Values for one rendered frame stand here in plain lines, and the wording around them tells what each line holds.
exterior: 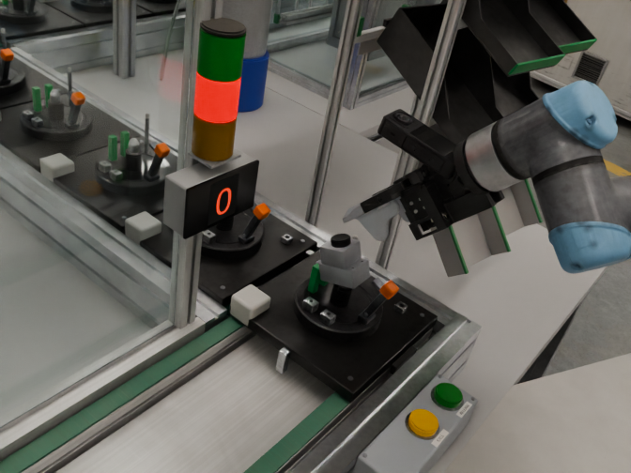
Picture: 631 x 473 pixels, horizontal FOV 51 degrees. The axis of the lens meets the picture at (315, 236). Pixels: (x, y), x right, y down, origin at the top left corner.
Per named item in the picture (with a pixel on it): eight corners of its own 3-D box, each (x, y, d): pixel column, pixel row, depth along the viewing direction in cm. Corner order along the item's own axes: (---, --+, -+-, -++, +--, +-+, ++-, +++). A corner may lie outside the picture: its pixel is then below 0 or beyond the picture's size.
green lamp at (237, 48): (250, 76, 75) (255, 34, 72) (219, 85, 71) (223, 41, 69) (219, 61, 77) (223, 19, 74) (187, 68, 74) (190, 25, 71)
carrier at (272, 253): (315, 251, 120) (328, 192, 113) (221, 309, 103) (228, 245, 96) (222, 192, 130) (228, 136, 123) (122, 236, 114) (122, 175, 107)
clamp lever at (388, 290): (376, 315, 101) (400, 288, 96) (368, 321, 100) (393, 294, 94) (360, 297, 102) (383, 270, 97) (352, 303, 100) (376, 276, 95)
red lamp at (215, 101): (245, 116, 78) (250, 77, 75) (215, 127, 74) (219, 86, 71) (216, 100, 80) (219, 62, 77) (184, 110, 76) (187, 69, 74)
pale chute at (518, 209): (524, 226, 132) (543, 221, 129) (485, 245, 124) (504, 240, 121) (476, 94, 132) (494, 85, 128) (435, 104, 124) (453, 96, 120)
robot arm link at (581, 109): (598, 145, 65) (571, 68, 66) (504, 186, 72) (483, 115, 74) (632, 149, 70) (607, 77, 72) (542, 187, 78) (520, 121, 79)
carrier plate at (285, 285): (435, 325, 109) (438, 315, 107) (350, 404, 92) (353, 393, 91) (322, 254, 119) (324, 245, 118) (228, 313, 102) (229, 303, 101)
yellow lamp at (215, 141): (241, 154, 80) (245, 117, 78) (211, 165, 77) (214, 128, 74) (212, 137, 83) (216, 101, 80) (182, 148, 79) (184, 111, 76)
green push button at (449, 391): (464, 402, 96) (468, 392, 94) (451, 417, 93) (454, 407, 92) (439, 386, 97) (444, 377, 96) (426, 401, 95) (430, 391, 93)
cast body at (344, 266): (370, 277, 100) (366, 235, 97) (353, 289, 97) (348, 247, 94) (327, 266, 105) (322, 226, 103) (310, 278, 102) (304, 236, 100)
